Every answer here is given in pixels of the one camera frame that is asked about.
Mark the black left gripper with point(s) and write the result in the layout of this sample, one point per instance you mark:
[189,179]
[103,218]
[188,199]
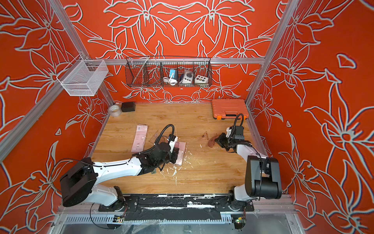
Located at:
[175,155]

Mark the small black box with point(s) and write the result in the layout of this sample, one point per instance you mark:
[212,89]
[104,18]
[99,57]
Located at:
[128,107]

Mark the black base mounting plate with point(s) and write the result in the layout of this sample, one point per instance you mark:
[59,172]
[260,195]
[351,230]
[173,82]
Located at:
[178,207]

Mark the white dotted cube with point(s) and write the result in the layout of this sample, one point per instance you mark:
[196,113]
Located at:
[200,80]

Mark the white round-dial device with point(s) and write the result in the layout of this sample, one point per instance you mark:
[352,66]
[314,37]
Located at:
[187,77]

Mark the white mesh wall basket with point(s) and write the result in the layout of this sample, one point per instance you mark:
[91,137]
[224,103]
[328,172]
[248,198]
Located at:
[84,79]

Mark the blue small box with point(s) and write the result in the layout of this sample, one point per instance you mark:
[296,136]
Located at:
[173,74]

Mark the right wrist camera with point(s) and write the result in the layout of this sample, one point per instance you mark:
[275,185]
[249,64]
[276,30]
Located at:
[229,130]

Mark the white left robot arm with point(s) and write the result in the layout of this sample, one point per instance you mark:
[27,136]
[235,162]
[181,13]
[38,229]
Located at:
[83,182]

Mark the clear tape roll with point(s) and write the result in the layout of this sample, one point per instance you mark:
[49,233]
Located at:
[115,110]

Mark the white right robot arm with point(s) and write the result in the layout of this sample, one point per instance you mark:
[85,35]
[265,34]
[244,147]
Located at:
[262,176]

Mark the pink transparent set square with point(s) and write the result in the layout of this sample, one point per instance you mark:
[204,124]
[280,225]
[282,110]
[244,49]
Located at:
[154,137]

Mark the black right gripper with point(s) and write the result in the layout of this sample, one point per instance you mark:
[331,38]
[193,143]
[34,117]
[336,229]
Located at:
[220,140]

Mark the orange plastic tool case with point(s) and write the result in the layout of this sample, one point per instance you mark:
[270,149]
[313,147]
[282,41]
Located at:
[229,108]

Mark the pink paper packet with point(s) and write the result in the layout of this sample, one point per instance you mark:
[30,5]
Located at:
[182,148]

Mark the black wire wall basket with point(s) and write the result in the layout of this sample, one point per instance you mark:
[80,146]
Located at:
[153,71]

